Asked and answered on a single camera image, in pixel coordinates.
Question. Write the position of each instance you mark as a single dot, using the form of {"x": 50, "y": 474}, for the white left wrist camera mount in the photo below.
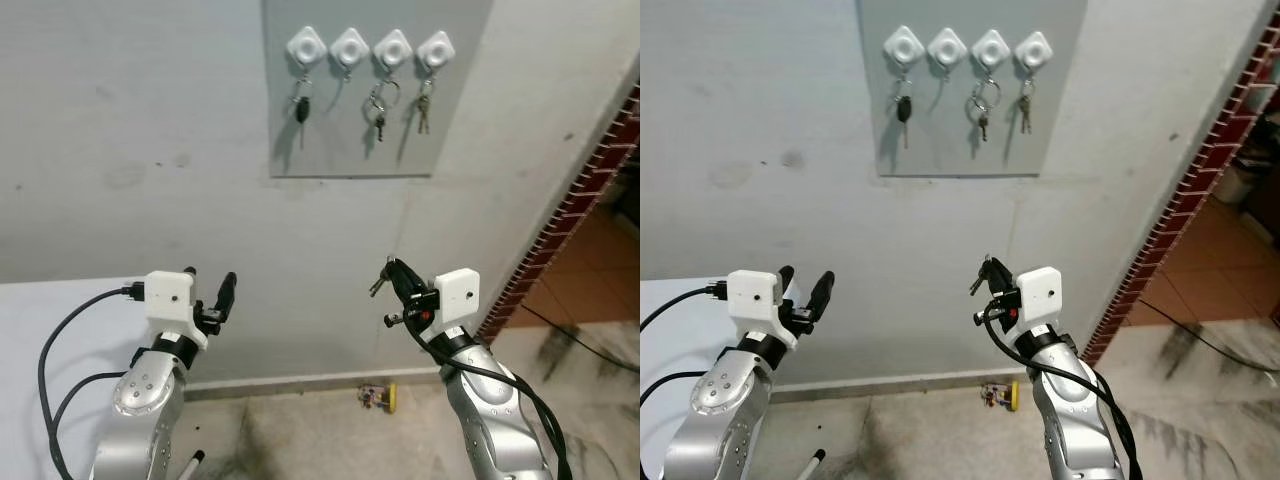
{"x": 755, "y": 298}
{"x": 170, "y": 300}

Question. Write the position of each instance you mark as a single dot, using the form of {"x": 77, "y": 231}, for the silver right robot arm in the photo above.
{"x": 1075, "y": 420}
{"x": 495, "y": 420}

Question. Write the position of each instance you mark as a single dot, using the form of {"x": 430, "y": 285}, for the grey hook board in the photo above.
{"x": 340, "y": 150}

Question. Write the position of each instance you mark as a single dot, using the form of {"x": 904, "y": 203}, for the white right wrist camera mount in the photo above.
{"x": 1040, "y": 298}
{"x": 458, "y": 298}

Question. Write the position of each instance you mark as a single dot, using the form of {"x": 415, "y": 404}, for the white diamond wall hook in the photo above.
{"x": 1033, "y": 51}
{"x": 393, "y": 48}
{"x": 990, "y": 49}
{"x": 947, "y": 47}
{"x": 350, "y": 46}
{"x": 435, "y": 50}
{"x": 306, "y": 46}
{"x": 904, "y": 46}

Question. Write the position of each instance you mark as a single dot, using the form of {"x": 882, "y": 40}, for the red brick tile wall edge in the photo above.
{"x": 1180, "y": 208}

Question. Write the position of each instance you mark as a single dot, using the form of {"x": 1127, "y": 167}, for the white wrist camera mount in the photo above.
{"x": 170, "y": 300}
{"x": 1040, "y": 298}
{"x": 755, "y": 298}
{"x": 458, "y": 298}

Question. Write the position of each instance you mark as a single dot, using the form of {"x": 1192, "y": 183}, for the black-headed car key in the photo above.
{"x": 302, "y": 110}
{"x": 904, "y": 108}

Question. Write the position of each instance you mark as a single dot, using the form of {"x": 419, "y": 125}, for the metal folding table legs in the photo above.
{"x": 192, "y": 465}
{"x": 813, "y": 463}

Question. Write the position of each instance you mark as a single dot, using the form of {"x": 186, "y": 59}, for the small yellow toy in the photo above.
{"x": 388, "y": 398}
{"x": 1010, "y": 396}

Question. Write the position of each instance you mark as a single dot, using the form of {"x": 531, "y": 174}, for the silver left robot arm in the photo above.
{"x": 730, "y": 415}
{"x": 145, "y": 420}

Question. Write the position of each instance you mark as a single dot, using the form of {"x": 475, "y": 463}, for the white bucket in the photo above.
{"x": 1245, "y": 185}

